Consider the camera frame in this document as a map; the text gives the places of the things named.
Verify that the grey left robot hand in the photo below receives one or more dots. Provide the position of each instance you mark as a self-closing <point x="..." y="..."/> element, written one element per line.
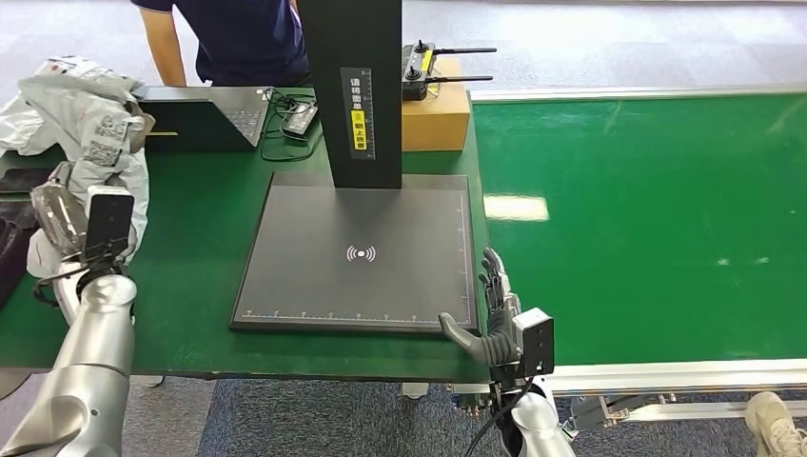
<point x="60" y="217"/>

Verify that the black remote controller with antennas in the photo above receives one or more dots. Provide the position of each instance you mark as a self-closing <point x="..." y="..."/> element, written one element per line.
<point x="416" y="75"/>

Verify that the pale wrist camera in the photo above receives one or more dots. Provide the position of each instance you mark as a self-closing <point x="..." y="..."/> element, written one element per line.
<point x="108" y="221"/>
<point x="536" y="340"/>

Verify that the green conveyor belt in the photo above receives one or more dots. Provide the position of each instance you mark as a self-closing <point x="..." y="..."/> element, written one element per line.
<point x="662" y="221"/>

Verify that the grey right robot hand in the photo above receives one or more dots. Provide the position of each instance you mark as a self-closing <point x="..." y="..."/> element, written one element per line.
<point x="498" y="340"/>

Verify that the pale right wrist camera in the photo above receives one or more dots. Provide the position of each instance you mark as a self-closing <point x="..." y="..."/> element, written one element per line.
<point x="536" y="340"/>

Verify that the black laptop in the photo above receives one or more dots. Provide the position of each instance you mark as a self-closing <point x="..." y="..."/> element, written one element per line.
<point x="202" y="123"/>

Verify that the white table foot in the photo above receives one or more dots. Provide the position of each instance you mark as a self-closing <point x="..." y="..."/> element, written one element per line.
<point x="414" y="391"/>

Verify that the black scanning machine with column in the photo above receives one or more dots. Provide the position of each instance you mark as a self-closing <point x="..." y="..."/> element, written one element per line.
<point x="359" y="252"/>

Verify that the grey red-printed poly mailer package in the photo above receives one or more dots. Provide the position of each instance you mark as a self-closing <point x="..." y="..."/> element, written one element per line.
<point x="94" y="132"/>

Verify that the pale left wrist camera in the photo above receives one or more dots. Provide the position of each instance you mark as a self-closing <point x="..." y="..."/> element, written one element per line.
<point x="108" y="221"/>

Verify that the aluminium conveyor frame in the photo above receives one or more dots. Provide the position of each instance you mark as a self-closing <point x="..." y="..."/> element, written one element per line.
<point x="662" y="378"/>

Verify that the black flat rectangular pad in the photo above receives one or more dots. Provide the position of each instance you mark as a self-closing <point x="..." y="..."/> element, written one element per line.
<point x="14" y="214"/>
<point x="22" y="181"/>

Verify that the white crumpled poly mailer bag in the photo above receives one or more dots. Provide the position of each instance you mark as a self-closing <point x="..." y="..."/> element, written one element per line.
<point x="19" y="132"/>

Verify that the brown cardboard box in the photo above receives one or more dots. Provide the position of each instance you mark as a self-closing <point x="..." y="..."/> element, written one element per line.
<point x="438" y="120"/>

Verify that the black power adapter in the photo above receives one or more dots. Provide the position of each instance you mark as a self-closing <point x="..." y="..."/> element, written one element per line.
<point x="300" y="120"/>

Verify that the person's pale shoe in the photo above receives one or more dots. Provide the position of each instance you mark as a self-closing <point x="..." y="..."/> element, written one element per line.
<point x="775" y="429"/>

